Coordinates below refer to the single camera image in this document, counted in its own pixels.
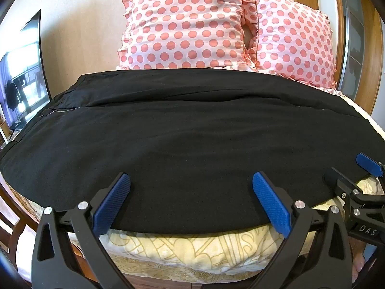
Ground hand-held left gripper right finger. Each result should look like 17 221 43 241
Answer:
252 171 354 289

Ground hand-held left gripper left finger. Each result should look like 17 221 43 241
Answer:
32 171 131 289

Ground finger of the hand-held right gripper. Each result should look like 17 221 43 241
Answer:
356 153 385 179
323 166 385 209

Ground black pants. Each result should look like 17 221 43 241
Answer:
0 68 382 235

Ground person's right hand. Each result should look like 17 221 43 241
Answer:
350 238 370 282

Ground yellow patterned blanket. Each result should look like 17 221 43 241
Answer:
6 95 385 280

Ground wardrobe with grey sliding door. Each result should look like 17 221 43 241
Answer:
341 0 385 124

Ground pink polka dot pillow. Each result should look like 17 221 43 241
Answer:
117 0 259 73
244 0 339 94

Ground black flat screen television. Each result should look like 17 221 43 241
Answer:
0 9 51 133

